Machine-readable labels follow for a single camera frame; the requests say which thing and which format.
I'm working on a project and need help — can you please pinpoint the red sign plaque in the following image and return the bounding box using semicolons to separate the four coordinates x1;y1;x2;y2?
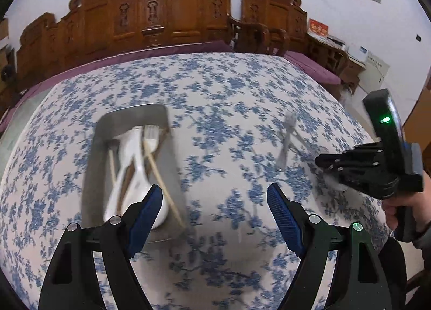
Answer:
308;19;329;38

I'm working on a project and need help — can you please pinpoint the carved wooden armchair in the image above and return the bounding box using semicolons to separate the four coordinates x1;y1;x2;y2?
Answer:
230;0;308;57

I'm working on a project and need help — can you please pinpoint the light wooden chopstick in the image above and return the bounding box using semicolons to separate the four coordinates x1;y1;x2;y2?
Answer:
144;142;188;230

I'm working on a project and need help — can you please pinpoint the blue floral tablecloth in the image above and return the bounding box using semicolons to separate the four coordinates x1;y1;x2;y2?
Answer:
1;53;389;309

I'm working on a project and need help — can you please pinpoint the white ceramic spoon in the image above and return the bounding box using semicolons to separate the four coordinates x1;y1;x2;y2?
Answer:
103;125;158;222

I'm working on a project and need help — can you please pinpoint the purple seat cushion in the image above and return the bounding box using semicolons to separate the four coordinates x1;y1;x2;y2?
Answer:
283;51;341;85

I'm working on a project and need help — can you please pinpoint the grey metal utensil tray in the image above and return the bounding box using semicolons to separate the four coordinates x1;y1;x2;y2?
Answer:
81;104;189;244

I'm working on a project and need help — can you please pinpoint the dark brown chopstick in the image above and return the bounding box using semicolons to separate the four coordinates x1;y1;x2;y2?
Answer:
116;162;135;215

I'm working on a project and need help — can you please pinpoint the wooden side table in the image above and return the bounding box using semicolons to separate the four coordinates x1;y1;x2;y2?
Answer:
305;35;365;94

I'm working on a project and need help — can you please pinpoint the carved wooden sofa back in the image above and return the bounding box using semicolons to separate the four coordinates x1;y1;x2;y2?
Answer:
16;0;231;91

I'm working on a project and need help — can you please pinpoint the steel fork with slim handle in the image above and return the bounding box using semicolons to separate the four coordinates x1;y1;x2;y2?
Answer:
275;113;297;171

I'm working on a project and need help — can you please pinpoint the person's right hand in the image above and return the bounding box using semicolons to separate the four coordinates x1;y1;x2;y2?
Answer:
381;174;431;240

